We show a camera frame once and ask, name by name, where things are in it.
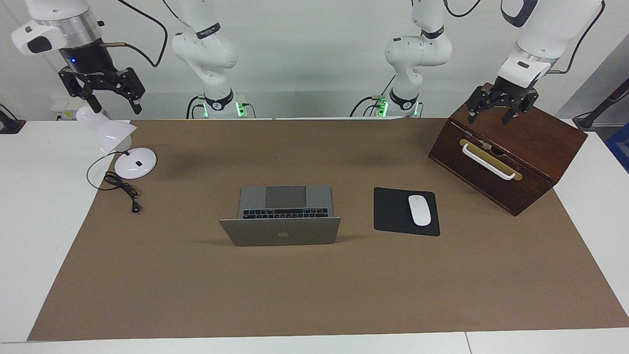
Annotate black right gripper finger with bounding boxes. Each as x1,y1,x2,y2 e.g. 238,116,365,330
58,72,103,115
114,67,146,115

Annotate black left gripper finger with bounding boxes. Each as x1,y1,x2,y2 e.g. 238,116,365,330
501,93,539,125
466,85,496,124

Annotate silver laptop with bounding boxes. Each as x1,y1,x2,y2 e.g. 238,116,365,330
219,184,342,247

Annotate white power strip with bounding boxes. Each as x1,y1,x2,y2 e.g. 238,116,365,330
51,96,99,121

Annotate dark wooden box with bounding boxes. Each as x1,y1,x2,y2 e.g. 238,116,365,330
428,82,588,217

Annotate white desk lamp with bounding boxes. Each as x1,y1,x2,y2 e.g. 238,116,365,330
75,106,158,179

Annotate black stand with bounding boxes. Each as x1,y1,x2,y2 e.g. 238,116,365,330
572,79,629,130

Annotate blue crate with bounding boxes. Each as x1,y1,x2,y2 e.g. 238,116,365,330
605,123,629,173

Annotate white computer mouse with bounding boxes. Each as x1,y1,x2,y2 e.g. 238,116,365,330
408,195,432,227

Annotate black mouse pad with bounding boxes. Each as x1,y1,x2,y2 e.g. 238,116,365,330
373,187,441,237

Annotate brown table mat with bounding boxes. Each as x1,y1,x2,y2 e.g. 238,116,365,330
27,118,629,341

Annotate black base cable bundle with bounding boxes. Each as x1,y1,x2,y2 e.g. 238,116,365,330
186,96,206,119
350,74,397,118

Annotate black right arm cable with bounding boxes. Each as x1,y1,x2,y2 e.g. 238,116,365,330
101,0,169,68

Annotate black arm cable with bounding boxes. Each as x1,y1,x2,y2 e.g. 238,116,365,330
101,0,169,68
546,2,605,75

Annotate white box handle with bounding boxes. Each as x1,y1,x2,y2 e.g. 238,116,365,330
459,139,523,181

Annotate black clamp mount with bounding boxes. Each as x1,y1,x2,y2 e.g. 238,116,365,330
0,104,26,134

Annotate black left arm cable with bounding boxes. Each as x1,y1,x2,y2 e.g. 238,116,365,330
546,2,605,75

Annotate black lamp cable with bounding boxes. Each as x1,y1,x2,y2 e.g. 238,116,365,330
86,150,142,214

